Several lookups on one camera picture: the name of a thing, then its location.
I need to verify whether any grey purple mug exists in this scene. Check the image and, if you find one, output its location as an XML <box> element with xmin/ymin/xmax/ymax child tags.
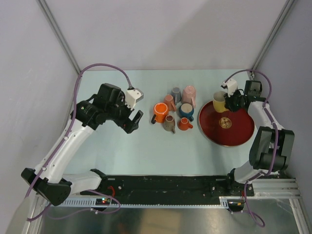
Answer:
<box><xmin>171</xmin><ymin>87</ymin><xmax>182</xmax><ymax>104</ymax></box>

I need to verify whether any pink mug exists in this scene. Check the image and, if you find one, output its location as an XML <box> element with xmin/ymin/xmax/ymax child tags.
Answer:
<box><xmin>181</xmin><ymin>85</ymin><xmax>196</xmax><ymax>108</ymax></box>

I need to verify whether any large orange mug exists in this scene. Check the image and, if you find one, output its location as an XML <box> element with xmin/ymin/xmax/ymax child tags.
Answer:
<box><xmin>151</xmin><ymin>102</ymin><xmax>169</xmax><ymax>124</ymax></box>

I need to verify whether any brown grey mug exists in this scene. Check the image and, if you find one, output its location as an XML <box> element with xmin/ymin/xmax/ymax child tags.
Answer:
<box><xmin>163</xmin><ymin>115</ymin><xmax>176</xmax><ymax>134</ymax></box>

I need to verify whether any blue mug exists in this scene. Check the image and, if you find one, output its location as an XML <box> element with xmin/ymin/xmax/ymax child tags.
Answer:
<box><xmin>178</xmin><ymin>103</ymin><xmax>194</xmax><ymax>122</ymax></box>

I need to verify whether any right aluminium frame post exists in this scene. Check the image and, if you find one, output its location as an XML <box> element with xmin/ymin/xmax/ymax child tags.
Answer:
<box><xmin>251</xmin><ymin>0</ymin><xmax>298</xmax><ymax>70</ymax></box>

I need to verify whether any yellow mug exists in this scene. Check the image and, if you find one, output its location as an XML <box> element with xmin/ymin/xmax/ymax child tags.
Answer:
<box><xmin>213</xmin><ymin>91</ymin><xmax>229</xmax><ymax>113</ymax></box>

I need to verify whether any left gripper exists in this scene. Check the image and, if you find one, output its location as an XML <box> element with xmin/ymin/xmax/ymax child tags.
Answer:
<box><xmin>106</xmin><ymin>93</ymin><xmax>142</xmax><ymax>133</ymax></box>

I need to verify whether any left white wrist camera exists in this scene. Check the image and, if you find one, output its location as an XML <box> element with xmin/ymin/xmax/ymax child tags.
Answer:
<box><xmin>125</xmin><ymin>88</ymin><xmax>144</xmax><ymax>110</ymax></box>

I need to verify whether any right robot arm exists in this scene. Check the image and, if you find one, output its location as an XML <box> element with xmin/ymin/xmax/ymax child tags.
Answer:
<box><xmin>221</xmin><ymin>78</ymin><xmax>294</xmax><ymax>195</ymax></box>

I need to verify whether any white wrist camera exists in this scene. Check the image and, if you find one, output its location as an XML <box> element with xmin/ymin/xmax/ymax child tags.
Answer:
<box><xmin>125</xmin><ymin>88</ymin><xmax>144</xmax><ymax>110</ymax></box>
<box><xmin>221</xmin><ymin>78</ymin><xmax>238</xmax><ymax>97</ymax></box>

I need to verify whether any red round tray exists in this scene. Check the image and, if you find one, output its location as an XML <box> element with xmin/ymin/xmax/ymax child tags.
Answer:
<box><xmin>198</xmin><ymin>101</ymin><xmax>255</xmax><ymax>147</ymax></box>

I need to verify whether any aluminium frame post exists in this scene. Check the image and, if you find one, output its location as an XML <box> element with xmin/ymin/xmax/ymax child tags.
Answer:
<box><xmin>251</xmin><ymin>0</ymin><xmax>298</xmax><ymax>70</ymax></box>
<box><xmin>36</xmin><ymin>0</ymin><xmax>81</xmax><ymax>75</ymax></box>

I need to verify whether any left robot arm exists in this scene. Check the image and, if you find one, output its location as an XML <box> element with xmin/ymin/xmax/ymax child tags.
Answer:
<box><xmin>21</xmin><ymin>83</ymin><xmax>144</xmax><ymax>206</ymax></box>

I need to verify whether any salmon mug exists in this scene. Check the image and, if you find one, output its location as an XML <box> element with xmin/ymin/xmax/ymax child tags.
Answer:
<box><xmin>163</xmin><ymin>94</ymin><xmax>176</xmax><ymax>112</ymax></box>

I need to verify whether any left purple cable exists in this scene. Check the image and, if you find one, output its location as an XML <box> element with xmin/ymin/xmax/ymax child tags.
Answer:
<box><xmin>24</xmin><ymin>62</ymin><xmax>134</xmax><ymax>222</ymax></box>

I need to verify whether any white slotted cable duct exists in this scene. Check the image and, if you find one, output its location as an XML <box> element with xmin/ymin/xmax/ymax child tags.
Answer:
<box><xmin>59</xmin><ymin>197</ymin><xmax>229</xmax><ymax>209</ymax></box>

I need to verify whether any left aluminium frame post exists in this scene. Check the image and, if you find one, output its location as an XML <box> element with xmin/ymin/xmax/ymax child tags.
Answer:
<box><xmin>36</xmin><ymin>0</ymin><xmax>81</xmax><ymax>75</ymax></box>

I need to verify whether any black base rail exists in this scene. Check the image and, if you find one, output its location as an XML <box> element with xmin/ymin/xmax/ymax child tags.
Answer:
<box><xmin>80</xmin><ymin>174</ymin><xmax>255</xmax><ymax>206</ymax></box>

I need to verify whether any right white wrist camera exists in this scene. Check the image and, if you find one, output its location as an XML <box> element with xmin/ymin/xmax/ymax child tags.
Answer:
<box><xmin>221</xmin><ymin>78</ymin><xmax>238</xmax><ymax>97</ymax></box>

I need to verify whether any small orange mug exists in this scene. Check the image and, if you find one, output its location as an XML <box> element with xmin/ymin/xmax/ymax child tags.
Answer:
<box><xmin>177</xmin><ymin>117</ymin><xmax>193</xmax><ymax>131</ymax></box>

